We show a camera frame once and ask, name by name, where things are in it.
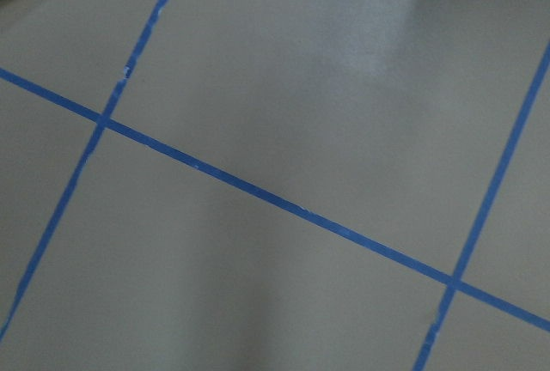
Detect brown paper table cover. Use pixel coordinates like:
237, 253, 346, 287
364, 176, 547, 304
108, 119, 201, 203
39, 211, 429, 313
0, 0, 550, 371

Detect blue tape grid lines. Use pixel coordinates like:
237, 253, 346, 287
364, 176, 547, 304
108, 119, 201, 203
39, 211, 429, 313
0, 0, 550, 371

